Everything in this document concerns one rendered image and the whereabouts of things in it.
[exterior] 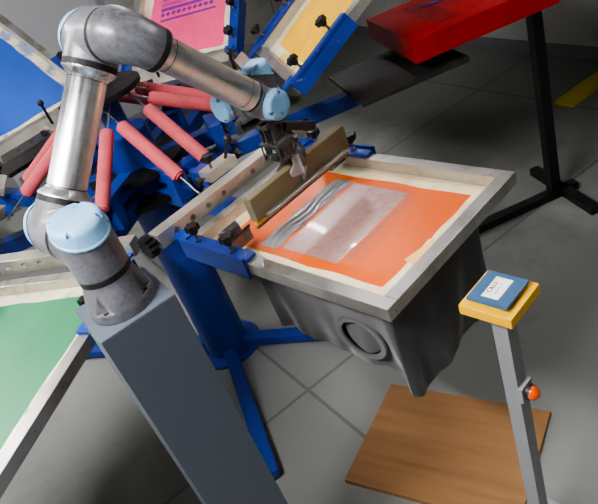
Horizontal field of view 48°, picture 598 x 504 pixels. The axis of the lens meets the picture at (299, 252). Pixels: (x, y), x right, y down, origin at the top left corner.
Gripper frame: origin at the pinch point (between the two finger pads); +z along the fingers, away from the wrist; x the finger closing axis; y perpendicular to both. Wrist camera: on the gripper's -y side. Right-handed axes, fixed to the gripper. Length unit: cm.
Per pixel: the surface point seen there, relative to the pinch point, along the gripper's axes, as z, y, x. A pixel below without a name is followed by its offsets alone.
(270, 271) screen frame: 10.3, 29.0, 11.2
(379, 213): 13.6, -5.9, 20.5
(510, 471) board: 107, -2, 50
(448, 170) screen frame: 10.0, -25.7, 31.5
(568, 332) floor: 109, -68, 38
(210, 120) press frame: 4, -28, -77
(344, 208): 13.6, -4.9, 8.2
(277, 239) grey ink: 13.0, 14.8, -1.2
